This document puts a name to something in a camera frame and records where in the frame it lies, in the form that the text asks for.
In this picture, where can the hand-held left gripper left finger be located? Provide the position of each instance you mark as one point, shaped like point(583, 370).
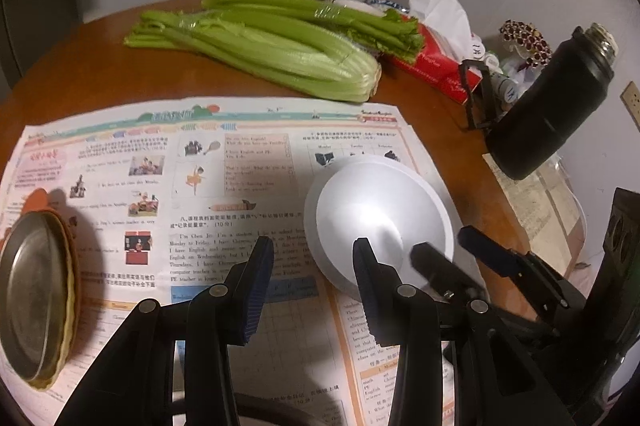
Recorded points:
point(252, 306)

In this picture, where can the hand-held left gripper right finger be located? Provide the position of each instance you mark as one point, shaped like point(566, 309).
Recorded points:
point(370, 306)

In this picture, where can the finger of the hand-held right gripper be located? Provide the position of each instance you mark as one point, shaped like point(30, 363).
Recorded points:
point(440, 271)
point(520, 276)

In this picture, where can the yellow shell-shaped plate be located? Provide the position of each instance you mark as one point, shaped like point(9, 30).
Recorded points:
point(74, 306)

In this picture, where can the round metal plate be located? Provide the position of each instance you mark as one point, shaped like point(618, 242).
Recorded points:
point(32, 296)

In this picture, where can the pink bear-shaped plate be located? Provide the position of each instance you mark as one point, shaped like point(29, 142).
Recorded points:
point(42, 201)

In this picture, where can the yellowed paper sheet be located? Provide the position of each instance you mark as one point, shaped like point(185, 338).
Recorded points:
point(540, 206)

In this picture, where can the printed newspaper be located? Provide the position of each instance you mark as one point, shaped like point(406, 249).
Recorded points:
point(200, 166)

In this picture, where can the black insulated bottle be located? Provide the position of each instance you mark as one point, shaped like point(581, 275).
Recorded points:
point(555, 106)

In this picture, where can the small white bottle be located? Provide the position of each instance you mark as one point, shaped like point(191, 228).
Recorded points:
point(505, 87)

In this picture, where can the red tissue pack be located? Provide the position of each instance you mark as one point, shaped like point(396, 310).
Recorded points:
point(435, 66)

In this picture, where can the dark red flower ornament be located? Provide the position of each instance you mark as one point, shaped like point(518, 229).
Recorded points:
point(527, 41)

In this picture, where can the celery bunch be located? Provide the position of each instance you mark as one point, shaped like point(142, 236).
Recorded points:
point(325, 9)
point(280, 51)

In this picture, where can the white tissue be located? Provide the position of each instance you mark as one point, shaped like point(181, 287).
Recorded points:
point(440, 11)

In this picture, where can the wall socket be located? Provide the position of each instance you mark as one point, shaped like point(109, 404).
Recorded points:
point(632, 101)

